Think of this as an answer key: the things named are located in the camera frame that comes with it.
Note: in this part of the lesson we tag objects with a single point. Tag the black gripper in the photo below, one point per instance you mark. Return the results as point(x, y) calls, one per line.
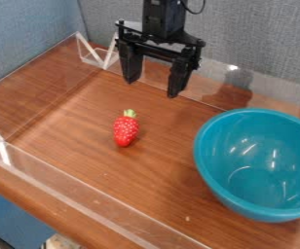
point(179, 49)

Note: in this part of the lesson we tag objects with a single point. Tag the clear acrylic barrier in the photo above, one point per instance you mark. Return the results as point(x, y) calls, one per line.
point(218, 84)
point(145, 231)

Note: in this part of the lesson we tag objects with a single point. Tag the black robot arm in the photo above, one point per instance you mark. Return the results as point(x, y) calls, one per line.
point(163, 17)

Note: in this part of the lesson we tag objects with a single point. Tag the clear acrylic front barrier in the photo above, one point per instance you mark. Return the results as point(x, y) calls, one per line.
point(145, 231)

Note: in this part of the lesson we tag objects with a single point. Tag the red toy strawberry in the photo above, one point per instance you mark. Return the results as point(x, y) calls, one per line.
point(126, 128)

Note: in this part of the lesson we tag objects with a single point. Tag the clear acrylic back barrier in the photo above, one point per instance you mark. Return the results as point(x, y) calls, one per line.
point(218, 84)

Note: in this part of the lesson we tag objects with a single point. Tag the blue plastic bowl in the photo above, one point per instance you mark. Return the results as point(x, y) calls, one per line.
point(246, 154)

